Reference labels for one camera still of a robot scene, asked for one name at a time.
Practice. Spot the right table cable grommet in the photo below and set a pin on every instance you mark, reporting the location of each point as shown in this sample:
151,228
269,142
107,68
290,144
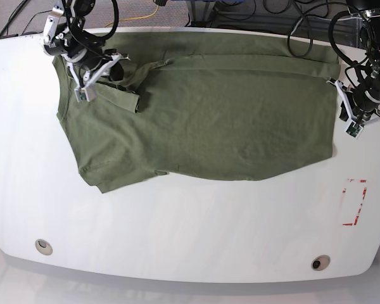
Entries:
320,263

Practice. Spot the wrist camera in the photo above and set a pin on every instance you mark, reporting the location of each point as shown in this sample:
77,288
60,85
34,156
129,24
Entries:
80,95
354,129

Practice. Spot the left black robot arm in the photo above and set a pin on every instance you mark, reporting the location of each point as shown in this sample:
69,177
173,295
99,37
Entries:
361,101

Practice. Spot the red tape rectangle marking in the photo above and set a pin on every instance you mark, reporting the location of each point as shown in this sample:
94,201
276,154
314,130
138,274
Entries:
352,199

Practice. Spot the table cable grommet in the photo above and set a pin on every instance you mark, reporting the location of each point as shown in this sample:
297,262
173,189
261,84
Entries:
320,263
43,247

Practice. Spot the left table cable grommet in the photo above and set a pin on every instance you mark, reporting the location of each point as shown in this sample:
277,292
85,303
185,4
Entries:
43,247

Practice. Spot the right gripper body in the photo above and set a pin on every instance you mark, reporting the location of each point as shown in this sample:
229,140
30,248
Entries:
87,68

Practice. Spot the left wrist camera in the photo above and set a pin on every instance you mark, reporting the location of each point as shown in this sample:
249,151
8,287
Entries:
354,129

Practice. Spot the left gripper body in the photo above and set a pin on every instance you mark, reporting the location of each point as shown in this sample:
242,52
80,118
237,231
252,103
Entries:
355,113

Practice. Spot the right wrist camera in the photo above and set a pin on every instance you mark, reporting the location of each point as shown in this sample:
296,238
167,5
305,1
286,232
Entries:
80,95

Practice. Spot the green t-shirt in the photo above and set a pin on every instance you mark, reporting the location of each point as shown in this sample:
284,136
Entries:
217,106

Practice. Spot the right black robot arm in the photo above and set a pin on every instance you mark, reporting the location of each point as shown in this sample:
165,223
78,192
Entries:
64,30

